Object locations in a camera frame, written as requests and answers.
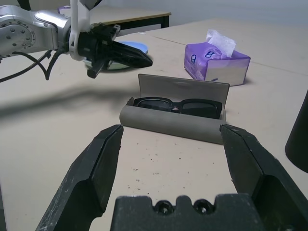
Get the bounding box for black plastic cup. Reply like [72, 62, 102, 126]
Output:
[284, 90, 308, 174]

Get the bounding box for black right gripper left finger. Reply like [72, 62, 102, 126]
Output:
[35, 124, 125, 231]

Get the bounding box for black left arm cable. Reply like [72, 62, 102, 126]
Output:
[0, 49, 61, 83]

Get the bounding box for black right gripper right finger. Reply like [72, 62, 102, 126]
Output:
[219, 124, 308, 231]

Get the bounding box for purple tissue pack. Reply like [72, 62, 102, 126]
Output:
[183, 28, 251, 87]

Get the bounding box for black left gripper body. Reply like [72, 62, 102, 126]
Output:
[79, 23, 121, 78]

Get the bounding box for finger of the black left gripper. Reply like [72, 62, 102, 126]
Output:
[108, 53, 154, 69]
[113, 41, 145, 57]

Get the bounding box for side table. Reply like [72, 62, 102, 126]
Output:
[90, 5, 172, 35]

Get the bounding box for grey glasses case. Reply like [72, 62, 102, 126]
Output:
[119, 73, 230, 145]

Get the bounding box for black sunglasses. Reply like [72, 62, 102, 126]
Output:
[133, 96, 223, 120]

